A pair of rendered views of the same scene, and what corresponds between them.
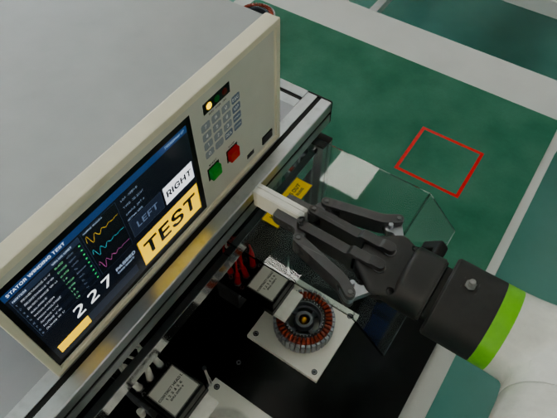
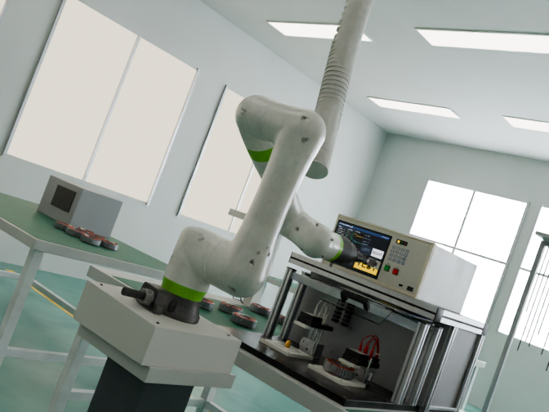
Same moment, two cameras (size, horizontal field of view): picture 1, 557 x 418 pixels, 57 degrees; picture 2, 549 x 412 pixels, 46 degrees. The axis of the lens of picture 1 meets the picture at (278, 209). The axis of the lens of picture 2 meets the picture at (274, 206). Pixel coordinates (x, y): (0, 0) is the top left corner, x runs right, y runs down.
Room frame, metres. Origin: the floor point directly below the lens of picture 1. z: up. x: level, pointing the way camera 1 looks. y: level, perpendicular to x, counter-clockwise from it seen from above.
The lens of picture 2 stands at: (0.31, -2.30, 1.15)
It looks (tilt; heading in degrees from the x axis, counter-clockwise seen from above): 2 degrees up; 99
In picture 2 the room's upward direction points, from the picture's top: 20 degrees clockwise
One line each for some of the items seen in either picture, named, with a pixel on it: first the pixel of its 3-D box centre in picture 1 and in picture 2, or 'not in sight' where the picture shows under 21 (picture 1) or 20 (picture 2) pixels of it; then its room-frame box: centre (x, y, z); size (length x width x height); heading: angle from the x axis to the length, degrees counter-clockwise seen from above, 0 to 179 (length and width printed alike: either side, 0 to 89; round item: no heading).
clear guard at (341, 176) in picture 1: (327, 226); (377, 310); (0.43, -0.07, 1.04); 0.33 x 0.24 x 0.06; 56
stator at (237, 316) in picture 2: not in sight; (243, 320); (-0.06, 0.43, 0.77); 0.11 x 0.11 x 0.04
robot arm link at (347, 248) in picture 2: (458, 308); (336, 249); (0.23, -0.19, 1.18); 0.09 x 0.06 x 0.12; 146
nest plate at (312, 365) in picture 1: (302, 326); (336, 375); (0.37, -0.05, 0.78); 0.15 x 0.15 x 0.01; 56
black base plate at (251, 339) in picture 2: (259, 378); (311, 366); (0.28, 0.03, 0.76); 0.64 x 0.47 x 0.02; 146
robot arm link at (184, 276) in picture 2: not in sight; (197, 262); (-0.10, -0.55, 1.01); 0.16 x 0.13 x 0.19; 153
